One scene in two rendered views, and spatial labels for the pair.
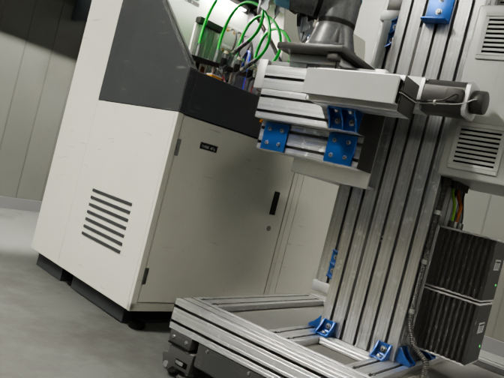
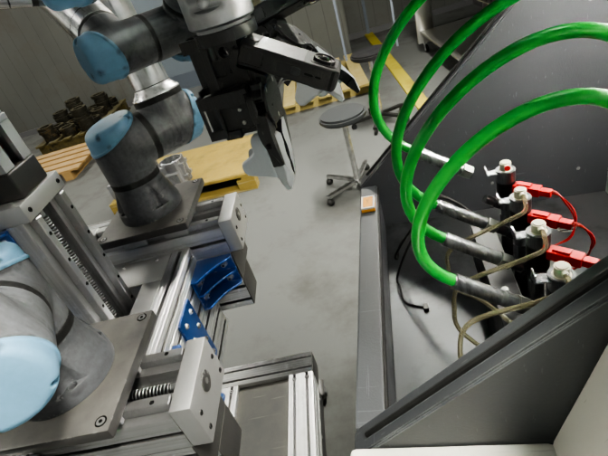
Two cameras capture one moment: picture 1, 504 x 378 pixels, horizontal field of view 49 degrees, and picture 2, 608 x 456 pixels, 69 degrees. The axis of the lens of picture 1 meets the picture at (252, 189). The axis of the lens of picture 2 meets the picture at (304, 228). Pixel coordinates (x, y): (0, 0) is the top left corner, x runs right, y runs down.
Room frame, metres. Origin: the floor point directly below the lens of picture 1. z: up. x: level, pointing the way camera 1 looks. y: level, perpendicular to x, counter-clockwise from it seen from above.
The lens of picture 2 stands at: (2.71, -0.29, 1.48)
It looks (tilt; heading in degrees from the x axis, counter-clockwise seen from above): 32 degrees down; 152
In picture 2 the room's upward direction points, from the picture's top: 19 degrees counter-clockwise
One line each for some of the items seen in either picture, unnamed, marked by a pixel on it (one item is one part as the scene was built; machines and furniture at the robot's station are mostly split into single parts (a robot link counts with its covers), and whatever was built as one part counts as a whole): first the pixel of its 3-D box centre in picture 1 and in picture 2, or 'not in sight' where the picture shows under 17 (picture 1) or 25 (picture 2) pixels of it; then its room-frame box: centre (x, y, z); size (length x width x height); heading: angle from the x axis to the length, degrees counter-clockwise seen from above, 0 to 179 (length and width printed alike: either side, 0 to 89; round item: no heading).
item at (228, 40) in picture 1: (230, 51); not in sight; (2.72, 0.27, 1.20); 0.13 x 0.03 x 0.31; 135
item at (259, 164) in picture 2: (309, 31); (265, 166); (2.24, -0.07, 1.26); 0.06 x 0.03 x 0.09; 45
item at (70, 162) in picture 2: not in sight; (45, 169); (-3.16, -0.18, 0.06); 1.29 x 0.93 x 0.12; 52
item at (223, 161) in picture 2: not in sight; (189, 163); (-0.81, 0.74, 0.17); 1.26 x 0.86 x 0.35; 52
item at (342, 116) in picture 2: not in sight; (354, 151); (0.65, 1.33, 0.27); 0.51 x 0.49 x 0.54; 141
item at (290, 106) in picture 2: not in sight; (323, 82); (-1.36, 2.69, 0.06); 1.36 x 0.94 x 0.12; 141
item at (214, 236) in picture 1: (225, 220); not in sight; (2.18, 0.07, 0.44); 0.65 x 0.02 x 0.68; 135
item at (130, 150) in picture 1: (179, 216); not in sight; (2.39, 0.27, 0.39); 0.70 x 0.58 x 0.79; 135
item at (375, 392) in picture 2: (249, 115); (377, 300); (2.20, 0.08, 0.87); 0.62 x 0.04 x 0.16; 135
